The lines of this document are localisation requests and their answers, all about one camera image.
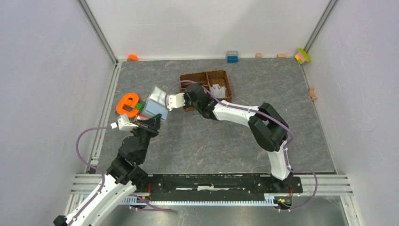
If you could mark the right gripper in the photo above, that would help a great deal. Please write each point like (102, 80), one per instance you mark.
(187, 105)

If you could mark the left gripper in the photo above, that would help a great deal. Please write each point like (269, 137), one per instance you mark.
(153, 125)

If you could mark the grey card holder wallet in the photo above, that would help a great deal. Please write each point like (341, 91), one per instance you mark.
(155, 103)

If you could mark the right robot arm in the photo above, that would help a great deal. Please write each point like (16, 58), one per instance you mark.
(269, 129)

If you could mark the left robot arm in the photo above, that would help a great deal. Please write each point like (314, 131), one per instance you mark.
(122, 177)

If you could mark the white cards in basket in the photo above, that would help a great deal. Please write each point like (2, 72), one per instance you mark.
(218, 91)

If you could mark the green toy block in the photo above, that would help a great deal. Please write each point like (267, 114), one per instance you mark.
(139, 106)

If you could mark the brown wicker divided basket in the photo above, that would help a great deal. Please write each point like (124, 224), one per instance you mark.
(206, 79)

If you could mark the orange plastic tape dispenser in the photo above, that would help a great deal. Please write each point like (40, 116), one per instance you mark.
(127, 105)

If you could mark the blue grey toy brick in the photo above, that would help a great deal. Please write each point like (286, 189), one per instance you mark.
(232, 56)

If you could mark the orange round cap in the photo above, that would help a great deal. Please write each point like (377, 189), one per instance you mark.
(132, 57)

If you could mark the multicolour toy brick stack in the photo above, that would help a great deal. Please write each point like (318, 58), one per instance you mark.
(302, 57)

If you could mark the wooden arch block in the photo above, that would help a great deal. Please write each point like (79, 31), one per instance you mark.
(312, 94)

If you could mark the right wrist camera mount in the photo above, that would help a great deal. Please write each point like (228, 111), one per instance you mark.
(175, 101)

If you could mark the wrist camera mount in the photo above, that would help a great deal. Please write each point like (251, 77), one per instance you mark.
(175, 101)
(123, 123)

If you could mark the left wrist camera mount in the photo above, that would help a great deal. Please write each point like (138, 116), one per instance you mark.
(123, 123)

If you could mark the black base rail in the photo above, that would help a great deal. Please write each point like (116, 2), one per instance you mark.
(213, 187)

